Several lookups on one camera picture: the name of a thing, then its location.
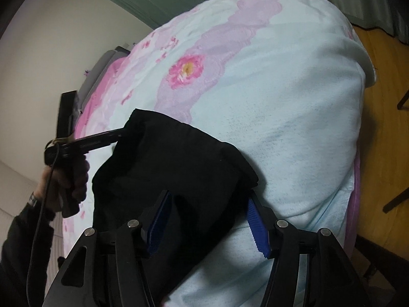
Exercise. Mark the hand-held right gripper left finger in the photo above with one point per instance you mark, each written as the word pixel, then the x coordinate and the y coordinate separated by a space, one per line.
pixel 158 227

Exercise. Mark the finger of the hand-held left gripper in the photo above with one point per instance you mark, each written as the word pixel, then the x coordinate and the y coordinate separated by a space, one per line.
pixel 102 138

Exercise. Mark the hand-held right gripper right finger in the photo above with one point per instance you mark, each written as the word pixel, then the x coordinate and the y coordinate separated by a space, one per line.
pixel 257 230

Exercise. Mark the black pants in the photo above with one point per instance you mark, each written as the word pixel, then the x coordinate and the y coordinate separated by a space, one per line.
pixel 179 166

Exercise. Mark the person's left forearm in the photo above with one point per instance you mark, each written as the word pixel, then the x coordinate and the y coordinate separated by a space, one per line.
pixel 19 255

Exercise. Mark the person's left hand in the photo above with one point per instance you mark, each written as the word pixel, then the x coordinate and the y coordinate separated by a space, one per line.
pixel 60 176

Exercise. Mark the grey headboard cushion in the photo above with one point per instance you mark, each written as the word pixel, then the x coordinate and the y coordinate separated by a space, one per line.
pixel 105 67

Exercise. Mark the wristwatch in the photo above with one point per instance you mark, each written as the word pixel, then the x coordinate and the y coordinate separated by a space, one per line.
pixel 33 199

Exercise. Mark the dark furniture base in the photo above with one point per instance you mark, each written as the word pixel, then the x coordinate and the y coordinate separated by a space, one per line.
pixel 367 255

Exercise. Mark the floral pink and blue duvet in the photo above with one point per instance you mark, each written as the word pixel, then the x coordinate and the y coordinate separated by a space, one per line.
pixel 287 102

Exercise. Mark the black metal leg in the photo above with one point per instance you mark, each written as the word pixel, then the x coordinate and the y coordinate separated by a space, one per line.
pixel 396 200
pixel 403 99

